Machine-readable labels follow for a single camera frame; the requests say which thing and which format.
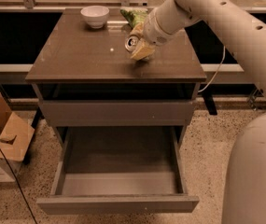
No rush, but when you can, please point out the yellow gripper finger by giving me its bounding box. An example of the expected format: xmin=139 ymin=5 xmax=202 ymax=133
xmin=131 ymin=38 xmax=155 ymax=61
xmin=130 ymin=22 xmax=144 ymax=39

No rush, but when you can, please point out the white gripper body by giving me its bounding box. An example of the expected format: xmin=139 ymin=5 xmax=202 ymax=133
xmin=143 ymin=8 xmax=174 ymax=46

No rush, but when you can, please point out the green 7up soda can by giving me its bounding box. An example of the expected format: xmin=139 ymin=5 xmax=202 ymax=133
xmin=125 ymin=35 xmax=140 ymax=52

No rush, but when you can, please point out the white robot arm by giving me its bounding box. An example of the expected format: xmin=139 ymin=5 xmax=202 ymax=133
xmin=132 ymin=0 xmax=266 ymax=224

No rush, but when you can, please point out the grey drawer cabinet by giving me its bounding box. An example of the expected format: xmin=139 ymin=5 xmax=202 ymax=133
xmin=26 ymin=9 xmax=206 ymax=138

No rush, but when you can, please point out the closed grey top drawer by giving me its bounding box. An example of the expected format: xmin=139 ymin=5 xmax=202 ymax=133
xmin=39 ymin=101 xmax=194 ymax=127

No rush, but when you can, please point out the open grey middle drawer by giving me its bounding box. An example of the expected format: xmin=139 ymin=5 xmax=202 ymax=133
xmin=37 ymin=126 xmax=199 ymax=215

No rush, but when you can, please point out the green chip bag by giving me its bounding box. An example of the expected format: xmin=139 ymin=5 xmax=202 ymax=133
xmin=120 ymin=7 xmax=147 ymax=28

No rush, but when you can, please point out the white ceramic bowl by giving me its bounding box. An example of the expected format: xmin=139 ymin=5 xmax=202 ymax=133
xmin=80 ymin=6 xmax=109 ymax=29

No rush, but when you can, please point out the open cardboard box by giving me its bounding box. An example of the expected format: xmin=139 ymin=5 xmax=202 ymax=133
xmin=0 ymin=93 xmax=35 ymax=182

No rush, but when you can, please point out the white power cable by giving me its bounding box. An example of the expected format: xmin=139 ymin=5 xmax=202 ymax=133
xmin=197 ymin=45 xmax=227 ymax=94

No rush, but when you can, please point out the black cable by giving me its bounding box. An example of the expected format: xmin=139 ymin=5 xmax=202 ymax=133
xmin=0 ymin=121 xmax=38 ymax=224

